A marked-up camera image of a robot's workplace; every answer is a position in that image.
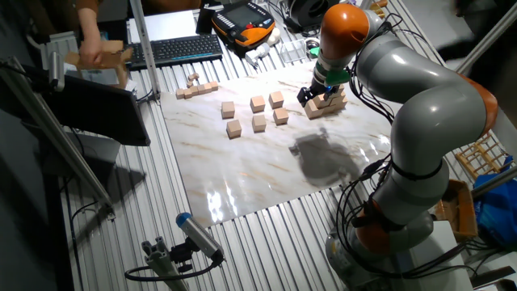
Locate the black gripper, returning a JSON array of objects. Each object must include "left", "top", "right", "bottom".
[{"left": 296, "top": 79, "right": 340, "bottom": 108}]

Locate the small cardboard box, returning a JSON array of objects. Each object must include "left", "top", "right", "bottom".
[{"left": 64, "top": 39, "right": 134, "bottom": 90}]

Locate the person right forearm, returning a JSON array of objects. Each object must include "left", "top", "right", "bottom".
[{"left": 76, "top": 6, "right": 102, "bottom": 41}]

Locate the person right hand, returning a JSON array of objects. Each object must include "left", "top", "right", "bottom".
[{"left": 78, "top": 36, "right": 104, "bottom": 70}]

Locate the round silver puck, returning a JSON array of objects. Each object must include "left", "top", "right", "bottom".
[{"left": 305, "top": 36, "right": 322, "bottom": 57}]

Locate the clear plastic box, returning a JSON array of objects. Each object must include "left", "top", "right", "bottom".
[{"left": 279, "top": 38, "right": 308, "bottom": 65}]

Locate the white round object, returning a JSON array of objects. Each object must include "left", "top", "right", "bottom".
[{"left": 266, "top": 27, "right": 282, "bottom": 46}]

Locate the white power adapter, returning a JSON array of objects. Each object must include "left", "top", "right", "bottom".
[{"left": 244, "top": 42, "right": 271, "bottom": 68}]

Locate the black round spool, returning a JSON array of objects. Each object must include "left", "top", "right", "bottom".
[{"left": 287, "top": 0, "right": 329, "bottom": 33}]

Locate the marble pattern mat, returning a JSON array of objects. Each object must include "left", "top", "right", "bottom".
[{"left": 160, "top": 59, "right": 395, "bottom": 228}]

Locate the black orange teach pendant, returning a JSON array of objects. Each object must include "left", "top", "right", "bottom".
[{"left": 210, "top": 1, "right": 277, "bottom": 52}]

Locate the gold packet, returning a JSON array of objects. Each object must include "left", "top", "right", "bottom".
[{"left": 369, "top": 0, "right": 389, "bottom": 17}]

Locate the black phone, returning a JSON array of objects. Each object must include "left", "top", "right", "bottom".
[{"left": 195, "top": 6, "right": 217, "bottom": 36}]

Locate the black keyboard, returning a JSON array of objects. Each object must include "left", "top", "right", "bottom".
[{"left": 127, "top": 34, "right": 224, "bottom": 70}]

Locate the person torso brown shirt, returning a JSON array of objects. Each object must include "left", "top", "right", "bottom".
[{"left": 139, "top": 0, "right": 203, "bottom": 13}]

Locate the wooden rack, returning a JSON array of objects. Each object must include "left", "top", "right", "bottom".
[{"left": 455, "top": 131, "right": 515, "bottom": 181}]

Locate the cardboard box with orange tape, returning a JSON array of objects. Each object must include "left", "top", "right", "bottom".
[{"left": 434, "top": 179, "right": 480, "bottom": 243}]

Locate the blue bag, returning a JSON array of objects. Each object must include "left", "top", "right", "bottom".
[{"left": 473, "top": 155, "right": 517, "bottom": 248}]

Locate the black monitor panel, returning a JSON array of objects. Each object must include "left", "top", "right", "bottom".
[{"left": 38, "top": 74, "right": 152, "bottom": 147}]

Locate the short aluminium profile stub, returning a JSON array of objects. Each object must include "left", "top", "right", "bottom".
[{"left": 141, "top": 236, "right": 191, "bottom": 291}]

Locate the white ribbed tray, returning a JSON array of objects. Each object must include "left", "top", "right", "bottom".
[{"left": 42, "top": 31, "right": 80, "bottom": 57}]

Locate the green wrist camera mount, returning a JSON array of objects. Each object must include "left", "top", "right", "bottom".
[{"left": 309, "top": 47, "right": 351, "bottom": 86}]

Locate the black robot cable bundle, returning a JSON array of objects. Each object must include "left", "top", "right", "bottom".
[{"left": 334, "top": 11, "right": 480, "bottom": 284}]

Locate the aluminium frame beam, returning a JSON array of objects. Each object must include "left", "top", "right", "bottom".
[
  {"left": 0, "top": 56, "right": 117, "bottom": 221},
  {"left": 456, "top": 2, "right": 517, "bottom": 76},
  {"left": 470, "top": 165, "right": 517, "bottom": 200}
]

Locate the grey camera with blue end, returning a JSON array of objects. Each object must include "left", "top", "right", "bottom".
[{"left": 175, "top": 212, "right": 225, "bottom": 262}]

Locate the aluminium frame post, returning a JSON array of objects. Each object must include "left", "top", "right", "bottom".
[{"left": 128, "top": 0, "right": 162, "bottom": 101}]

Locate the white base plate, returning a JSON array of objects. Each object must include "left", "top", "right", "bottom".
[{"left": 403, "top": 220, "right": 476, "bottom": 291}]

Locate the black camera clamp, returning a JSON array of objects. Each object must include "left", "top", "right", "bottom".
[{"left": 169, "top": 238, "right": 195, "bottom": 274}]

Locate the black camera cable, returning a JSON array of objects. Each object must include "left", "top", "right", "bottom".
[{"left": 124, "top": 252, "right": 225, "bottom": 283}]

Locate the grey camera on beam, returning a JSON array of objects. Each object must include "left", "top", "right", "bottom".
[{"left": 48, "top": 50, "right": 65, "bottom": 93}]

